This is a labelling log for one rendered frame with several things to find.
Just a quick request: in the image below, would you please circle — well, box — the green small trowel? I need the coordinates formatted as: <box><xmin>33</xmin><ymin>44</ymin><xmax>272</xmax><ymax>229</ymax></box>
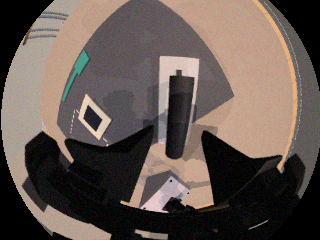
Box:
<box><xmin>63</xmin><ymin>51</ymin><xmax>91</xmax><ymax>101</ymax></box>

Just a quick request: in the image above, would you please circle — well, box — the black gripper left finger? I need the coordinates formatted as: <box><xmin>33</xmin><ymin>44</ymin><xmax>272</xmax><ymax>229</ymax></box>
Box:
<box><xmin>64</xmin><ymin>124</ymin><xmax>153</xmax><ymax>203</ymax></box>

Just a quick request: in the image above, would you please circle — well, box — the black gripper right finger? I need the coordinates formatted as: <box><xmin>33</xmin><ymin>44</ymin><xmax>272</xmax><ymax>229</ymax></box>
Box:
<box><xmin>201</xmin><ymin>131</ymin><xmax>283</xmax><ymax>208</ymax></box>

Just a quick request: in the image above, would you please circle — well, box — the beige tile with dark rectangle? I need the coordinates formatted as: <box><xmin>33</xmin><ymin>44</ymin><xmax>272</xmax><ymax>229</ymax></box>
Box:
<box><xmin>77</xmin><ymin>93</ymin><xmax>112</xmax><ymax>140</ymax></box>

